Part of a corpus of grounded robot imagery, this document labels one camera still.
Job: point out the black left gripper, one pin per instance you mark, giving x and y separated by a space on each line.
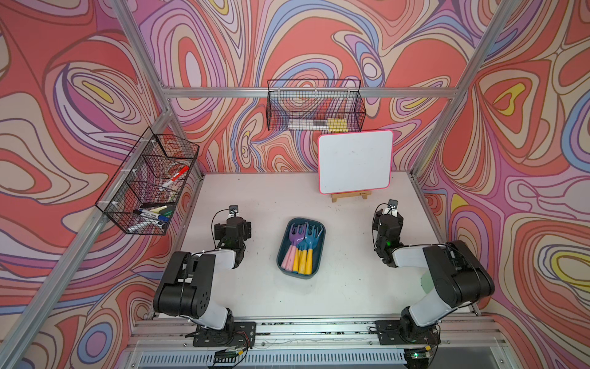
245 230

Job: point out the purple rake pink handle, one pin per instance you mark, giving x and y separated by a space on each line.
297 234

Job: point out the dark teal storage box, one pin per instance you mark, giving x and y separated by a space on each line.
317 252

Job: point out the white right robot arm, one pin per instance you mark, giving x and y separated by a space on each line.
457 275

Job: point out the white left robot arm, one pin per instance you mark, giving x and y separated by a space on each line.
185 289

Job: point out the blue rake yellow handle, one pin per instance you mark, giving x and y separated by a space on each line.
313 241

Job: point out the yellow eraser in basket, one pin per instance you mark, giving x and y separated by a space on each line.
337 125

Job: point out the blue marker pen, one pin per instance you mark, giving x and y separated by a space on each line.
152 215

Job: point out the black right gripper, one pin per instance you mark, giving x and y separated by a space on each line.
376 220

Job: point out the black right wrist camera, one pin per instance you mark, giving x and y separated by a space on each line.
393 204

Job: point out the wooden easel stand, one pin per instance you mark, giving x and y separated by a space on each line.
363 194

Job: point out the red marker pen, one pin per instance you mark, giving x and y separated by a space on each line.
176 177

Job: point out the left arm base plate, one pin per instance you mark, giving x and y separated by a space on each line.
240 334

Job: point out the pink framed whiteboard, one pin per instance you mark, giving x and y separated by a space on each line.
353 162

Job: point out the teal rake yellow handle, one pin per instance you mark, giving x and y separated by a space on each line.
304 251
296 260

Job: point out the light green round lid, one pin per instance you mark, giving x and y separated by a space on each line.
426 282

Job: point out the black wire basket wall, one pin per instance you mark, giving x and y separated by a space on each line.
154 159
305 104

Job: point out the black wire basket left wall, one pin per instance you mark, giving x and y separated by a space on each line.
154 159

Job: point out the green circuit board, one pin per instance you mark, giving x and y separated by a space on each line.
226 356

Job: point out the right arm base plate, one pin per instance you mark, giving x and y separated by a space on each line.
396 332

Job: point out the black wire basket back wall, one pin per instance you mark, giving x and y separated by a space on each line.
305 104

